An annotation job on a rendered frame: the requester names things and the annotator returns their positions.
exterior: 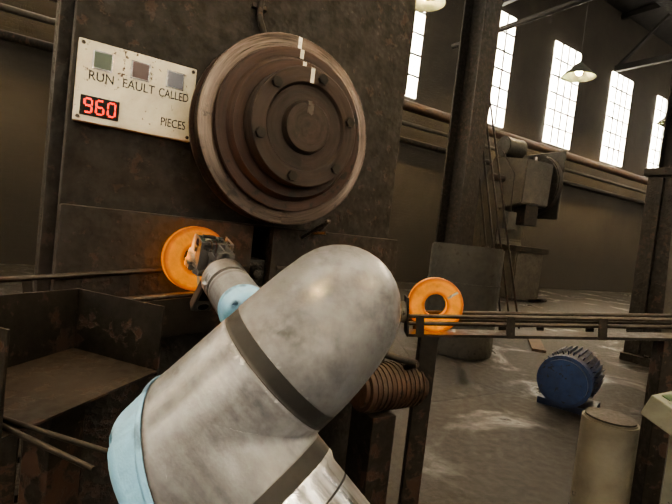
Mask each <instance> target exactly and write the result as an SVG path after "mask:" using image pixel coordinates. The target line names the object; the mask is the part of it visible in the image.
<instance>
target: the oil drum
mask: <svg viewBox="0 0 672 504"><path fill-rule="evenodd" d="M488 247H489V246H482V245H481V247H477V246H468V245H460V244H451V243H442V242H434V243H432V249H431V257H430V265H429V273H428V276H427V278H430V277H439V278H443V279H446V280H448V281H450V282H451V283H453V284H454V285H455V286H456V287H457V288H458V290H459V291H460V293H461V295H462V298H463V304H464V306H463V311H497V308H498V300H499V293H500V288H501V277H502V269H503V262H504V254H505V251H503V249H495V248H488ZM445 305H446V303H445V299H444V298H443V296H441V295H439V294H433V295H430V296H429V297H428V298H427V299H426V301H425V306H424V307H425V310H435V311H443V310H444V309H445ZM450 329H463V330H495V327H486V326H453V327H452V328H450ZM493 339H494V338H452V337H439V341H438V349H437V354H439V355H443V356H447V357H452V358H457V359H465V360H485V359H488V358H489V357H491V354H492V347H493Z"/></svg>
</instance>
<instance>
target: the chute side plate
mask: <svg viewBox="0 0 672 504"><path fill-rule="evenodd" d="M191 298H192V297H185V298H174V299H163V300H153V301H142V302H147V303H151V304H156V305H161V306H165V311H164V321H163V332H162V337H167V336H174V335H182V334H189V333H197V332H204V331H212V330H213V329H214V328H216V327H217V326H218V325H219V324H220V323H221V322H220V320H219V317H218V314H217V313H216V311H215V309H214V308H213V306H212V308H211V310H209V311H192V310H191V308H190V300H191Z"/></svg>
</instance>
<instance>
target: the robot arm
mask: <svg viewBox="0 0 672 504"><path fill-rule="evenodd" d="M228 241H229V243H230V244H228ZM229 247H230V248H229ZM233 248H234V244H233V243H232V242H231V241H230V239H229V238H228V237H226V238H225V240H224V239H223V237H216V236H214V235H204V234H203V235H198V234H195V235H194V239H193V242H192V246H191V247H190V248H189V250H188V252H187V256H186V257H185V260H184V265H185V266H186V267H187V268H188V270H191V272H192V273H193V274H195V275H196V276H200V277H202V278H201V280H200V282H199V284H198V286H197V288H196V290H195V292H194V294H193V296H192V298H191V300H190V308H191V310H192V311H209V310H211V308H212V306H213V308H214V309H215V311H216V313H217V314H218V317H219V320H220V322H221V323H220V324H219V325H218V326H217V327H216V328H214V329H213V330H212V331H211V332H210V333H209V334H208V335H206V336H205V337H204V338H203V339H202V340H201V341H200V342H198V343H197V344H196V345H195V346H194V347H193V348H192V349H191V350H189V351H188V352H187V353H186V354H185V355H184V356H183V357H181V358H180V359H179V360H178V361H177V362H176V363H174V364H173V365H172V366H171V367H170V368H169V369H168V370H166V371H165V372H164V373H163V374H162V375H159V376H156V377H155V378H154V379H152V380H151V381H150V382H149V383H148V384H147V385H146V386H145V388H144V389H143V391H142V393H141V394H140V395H139V396H138V397H137V398H136V399H135V400H134V401H133V402H132V403H131V404H130V405H129V406H128V407H127V408H126V409H124V410H123V411H122V413H121V414H120V415H119V416H118V418H117V419H116V421H115V423H114V425H113V427H112V430H111V433H110V436H109V448H108V453H107V459H108V469H109V474H110V479H111V483H112V486H113V490H114V493H115V495H116V498H117V500H118V503H119V504H370V503H369V502H368V500H367V499H366V498H365V497H364V495H363V494H362V493H361V492H360V491H359V489H358V488H357V487H356V486H355V484H354V483H353V482H352V481H351V479H350V478H349V477H348V476H347V474H346V473H345V472H344V471H343V470H342V468H341V467H340V466H339V465H338V463H337V462H336V461H335V460H334V458H333V454H332V450H331V449H330V448H329V447H328V446H327V444H326V443H325V442H324V441H323V439H322V438H321V437H320V436H319V434H318V432H319V431H320V430H321V429H322V428H324V427H325V426H326V425H327V424H328V423H329V422H330V421H331V420H332V419H333V418H334V417H335V416H336V415H337V414H338V413H339V412H340V411H341V410H342V409H343V408H344V407H345V406H346V405H347V404H348V403H349V402H350V401H351V399H352V398H353V397H354V396H355V395H356V394H357V393H358V392H359V391H360V389H361V388H362V387H363V386H364V385H365V383H366V382H367V381H368V380H369V378H370V377H371V376H372V374H373V373H374V372H375V370H376V369H377V368H378V366H379V365H380V364H381V362H382V360H383V359H384V357H385V355H386V354H387V352H388V350H389V349H390V347H391V345H392V343H393V341H394V338H395V336H396V333H397V330H398V327H399V324H400V318H401V299H400V293H399V290H398V287H397V283H396V281H395V279H394V277H393V276H392V274H391V272H390V271H389V269H388V268H387V267H386V266H385V264H384V263H383V262H382V261H381V260H380V259H378V258H377V257H375V256H374V255H372V254H371V253H370V252H368V251H365V250H363V249H361V248H358V247H355V246H350V245H328V246H323V247H319V248H317V249H314V250H312V251H310V252H308V253H306V254H305V255H303V256H301V257H300V258H298V259H297V260H296V261H294V262H293V263H292V264H290V265H289V266H287V267H286V268H285V269H283V270H282V271H281V272H279V273H278V274H277V275H276V276H274V277H273V278H272V279H271V280H269V281H268V282H267V283H266V284H265V285H263V286H262V287H261V288H259V286H258V285H257V284H256V283H255V282H254V281H253V279H252V278H251V277H250V276H249V274H248V273H247V272H246V271H245V269H244V268H243V267H242V266H241V264H240V263H238V262H237V261H236V260H234V258H235V254H234V253H233Z"/></svg>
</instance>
